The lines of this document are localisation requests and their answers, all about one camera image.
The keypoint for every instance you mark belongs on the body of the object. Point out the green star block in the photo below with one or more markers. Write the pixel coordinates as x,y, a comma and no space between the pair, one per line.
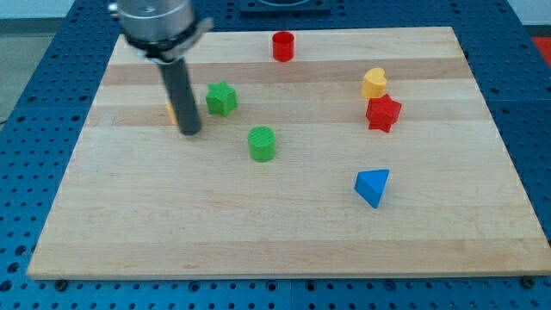
221,99

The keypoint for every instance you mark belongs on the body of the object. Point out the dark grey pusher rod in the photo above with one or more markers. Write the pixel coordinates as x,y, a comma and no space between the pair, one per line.
179,90

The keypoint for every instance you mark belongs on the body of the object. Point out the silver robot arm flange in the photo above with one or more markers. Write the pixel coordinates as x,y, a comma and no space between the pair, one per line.
161,30

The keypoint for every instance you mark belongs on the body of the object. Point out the green cylinder block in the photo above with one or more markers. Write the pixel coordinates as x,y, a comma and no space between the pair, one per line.
262,143

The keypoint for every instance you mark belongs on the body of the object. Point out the wooden board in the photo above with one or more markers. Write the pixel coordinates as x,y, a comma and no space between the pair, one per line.
139,200

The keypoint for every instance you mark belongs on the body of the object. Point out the blue triangle block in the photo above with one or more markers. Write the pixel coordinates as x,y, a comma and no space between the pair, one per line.
370,186

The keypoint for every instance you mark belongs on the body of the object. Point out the yellow block behind rod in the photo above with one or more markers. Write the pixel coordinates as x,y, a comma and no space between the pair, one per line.
171,114

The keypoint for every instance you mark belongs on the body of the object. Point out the red cylinder block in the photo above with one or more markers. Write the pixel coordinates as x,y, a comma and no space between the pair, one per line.
283,46

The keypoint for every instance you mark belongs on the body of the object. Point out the red star block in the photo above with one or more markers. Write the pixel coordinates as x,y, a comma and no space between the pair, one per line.
382,113

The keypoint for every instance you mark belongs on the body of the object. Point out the yellow heart block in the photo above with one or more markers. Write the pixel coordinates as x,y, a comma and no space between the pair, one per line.
374,83

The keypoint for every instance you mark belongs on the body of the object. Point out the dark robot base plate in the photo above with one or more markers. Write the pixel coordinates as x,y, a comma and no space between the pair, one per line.
252,7

